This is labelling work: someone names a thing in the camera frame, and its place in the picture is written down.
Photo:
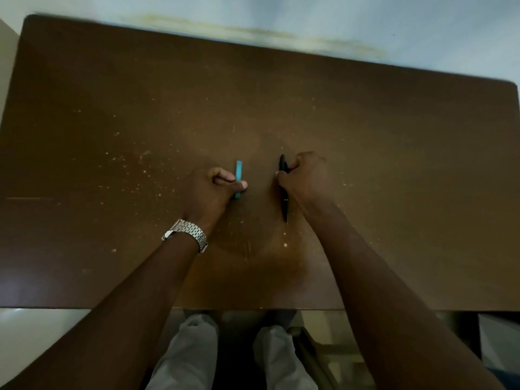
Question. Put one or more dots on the blue fabric item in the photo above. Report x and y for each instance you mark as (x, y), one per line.
(508, 379)

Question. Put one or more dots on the white box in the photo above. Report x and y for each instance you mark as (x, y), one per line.
(501, 341)

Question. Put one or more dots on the person's left hand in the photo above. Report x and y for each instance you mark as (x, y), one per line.
(205, 199)

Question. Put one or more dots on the person's right hand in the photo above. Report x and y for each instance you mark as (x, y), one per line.
(313, 182)

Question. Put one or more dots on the silver metal wristwatch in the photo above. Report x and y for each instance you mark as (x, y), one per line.
(189, 232)

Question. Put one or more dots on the black pen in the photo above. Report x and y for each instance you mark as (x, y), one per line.
(284, 207)

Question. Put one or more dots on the black table leg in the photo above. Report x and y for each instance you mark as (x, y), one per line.
(470, 335)

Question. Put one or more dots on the person's left leg white trousers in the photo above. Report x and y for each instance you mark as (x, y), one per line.
(185, 357)

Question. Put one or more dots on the wooden chair frame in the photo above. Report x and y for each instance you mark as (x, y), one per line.
(317, 361)

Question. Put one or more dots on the person's right forearm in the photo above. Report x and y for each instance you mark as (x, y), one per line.
(406, 316)

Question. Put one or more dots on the person's left forearm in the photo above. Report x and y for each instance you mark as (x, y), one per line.
(101, 324)

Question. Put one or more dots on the person's right leg white trousers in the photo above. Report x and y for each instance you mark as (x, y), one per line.
(282, 361)

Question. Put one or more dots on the person's leg white trousers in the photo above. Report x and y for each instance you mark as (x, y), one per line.
(185, 357)
(282, 361)

